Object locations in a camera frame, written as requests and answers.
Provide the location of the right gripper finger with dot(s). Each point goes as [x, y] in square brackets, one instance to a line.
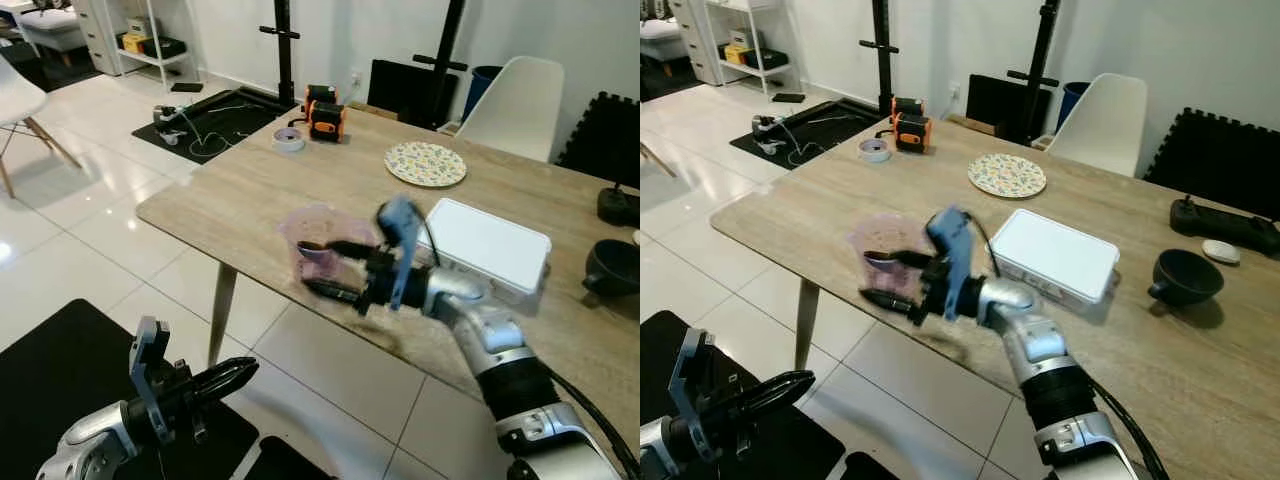
[345, 250]
[893, 299]
[900, 259]
[338, 293]

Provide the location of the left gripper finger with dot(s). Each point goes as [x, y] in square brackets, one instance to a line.
[775, 406]
[780, 385]
[222, 395]
[228, 374]

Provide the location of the pink translucent plastic cup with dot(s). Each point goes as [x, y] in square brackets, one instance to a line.
[310, 225]
[880, 235]

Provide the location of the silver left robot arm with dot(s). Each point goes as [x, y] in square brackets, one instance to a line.
[90, 440]
[665, 450]

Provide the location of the light wooden dining table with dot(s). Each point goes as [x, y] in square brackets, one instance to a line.
[250, 190]
[830, 200]

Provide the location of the black robot left foot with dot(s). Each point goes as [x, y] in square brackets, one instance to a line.
[870, 468]
[288, 465]

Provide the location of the white tape roll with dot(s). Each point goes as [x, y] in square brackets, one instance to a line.
[875, 151]
[289, 141]

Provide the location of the white rectangular lidded box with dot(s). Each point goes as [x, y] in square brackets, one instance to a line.
[1055, 255]
[490, 245]

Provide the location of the round patterned plate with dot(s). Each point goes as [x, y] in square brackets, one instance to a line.
[426, 164]
[1007, 175]

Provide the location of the orange and black device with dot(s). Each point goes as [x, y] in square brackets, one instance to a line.
[913, 133]
[905, 106]
[327, 122]
[320, 95]

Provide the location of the small flat cardboard box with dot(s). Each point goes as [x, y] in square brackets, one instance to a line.
[972, 125]

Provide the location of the black flat panel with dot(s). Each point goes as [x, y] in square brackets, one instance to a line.
[1000, 105]
[400, 90]

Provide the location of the small grey black device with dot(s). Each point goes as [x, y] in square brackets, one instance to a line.
[765, 125]
[165, 115]

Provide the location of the small flat black object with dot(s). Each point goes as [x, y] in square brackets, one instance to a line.
[186, 87]
[788, 98]

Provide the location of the black stand pole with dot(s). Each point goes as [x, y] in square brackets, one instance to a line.
[450, 50]
[1045, 50]
[882, 50]
[285, 50]

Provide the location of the blue bin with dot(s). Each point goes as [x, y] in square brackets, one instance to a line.
[1072, 100]
[480, 90]

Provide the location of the white plastic chair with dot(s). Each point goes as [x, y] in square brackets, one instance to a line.
[1100, 125]
[15, 100]
[515, 105]

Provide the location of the white shelf unit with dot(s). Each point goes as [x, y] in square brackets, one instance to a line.
[765, 73]
[150, 63]

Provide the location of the black handheld controller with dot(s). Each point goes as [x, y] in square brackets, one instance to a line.
[1225, 225]
[618, 207]

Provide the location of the black case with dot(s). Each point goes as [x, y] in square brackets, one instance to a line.
[770, 59]
[167, 47]

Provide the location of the black foam puzzle mat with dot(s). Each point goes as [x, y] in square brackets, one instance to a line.
[600, 140]
[1215, 160]

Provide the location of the yellow box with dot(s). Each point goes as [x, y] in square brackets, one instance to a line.
[737, 54]
[133, 42]

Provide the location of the small white oval object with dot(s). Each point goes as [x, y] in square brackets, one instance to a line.
[1220, 251]

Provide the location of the grey drawer unit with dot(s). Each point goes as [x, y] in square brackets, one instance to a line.
[95, 30]
[692, 35]

